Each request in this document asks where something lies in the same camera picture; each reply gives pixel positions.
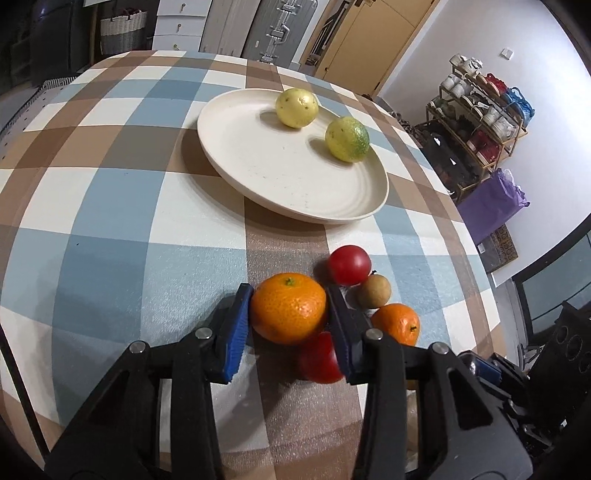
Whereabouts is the white drawer cabinet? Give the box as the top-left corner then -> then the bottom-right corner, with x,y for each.
152,0 -> 207,51

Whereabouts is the cream round plate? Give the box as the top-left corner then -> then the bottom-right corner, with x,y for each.
197,89 -> 389,225

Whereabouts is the silver suitcase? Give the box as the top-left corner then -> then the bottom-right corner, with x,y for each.
245,0 -> 334,65

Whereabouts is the small orange mandarin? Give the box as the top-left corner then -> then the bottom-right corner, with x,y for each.
370,303 -> 421,347

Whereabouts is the black screen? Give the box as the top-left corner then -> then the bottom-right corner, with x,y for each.
512,228 -> 591,333

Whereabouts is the brown doormat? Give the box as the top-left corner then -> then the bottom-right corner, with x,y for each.
479,225 -> 519,273

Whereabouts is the wooden shoe rack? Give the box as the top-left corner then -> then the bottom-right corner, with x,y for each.
422,53 -> 532,204

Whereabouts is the white tall cabinet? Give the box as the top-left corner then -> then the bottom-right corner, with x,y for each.
198,0 -> 260,58

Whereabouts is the red tomato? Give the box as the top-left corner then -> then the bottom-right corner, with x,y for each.
298,331 -> 345,385
328,244 -> 372,287

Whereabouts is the purple bag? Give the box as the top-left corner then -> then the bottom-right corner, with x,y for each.
456,168 -> 531,245

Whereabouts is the green yellow citrus fruit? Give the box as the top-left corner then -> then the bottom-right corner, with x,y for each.
324,117 -> 371,163

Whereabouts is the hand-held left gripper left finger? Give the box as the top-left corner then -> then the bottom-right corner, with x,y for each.
44,282 -> 254,480

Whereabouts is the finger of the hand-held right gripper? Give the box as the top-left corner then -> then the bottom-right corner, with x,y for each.
458,351 -> 509,393

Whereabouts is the wicker basket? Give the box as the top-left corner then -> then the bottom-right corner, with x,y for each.
99,11 -> 148,57

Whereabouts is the grey striped cushion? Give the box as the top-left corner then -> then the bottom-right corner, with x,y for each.
0,75 -> 81,139

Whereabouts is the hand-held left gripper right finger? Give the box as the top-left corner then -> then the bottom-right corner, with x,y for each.
325,285 -> 543,480

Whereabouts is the wooden door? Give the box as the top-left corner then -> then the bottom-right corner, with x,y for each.
314,0 -> 440,96

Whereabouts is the small brown longan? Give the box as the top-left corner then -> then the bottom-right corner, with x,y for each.
355,273 -> 392,309

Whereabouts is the large orange mandarin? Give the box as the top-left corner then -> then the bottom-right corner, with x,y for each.
250,272 -> 328,346

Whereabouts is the yellow round fruit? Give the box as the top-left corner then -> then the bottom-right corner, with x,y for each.
276,88 -> 320,129

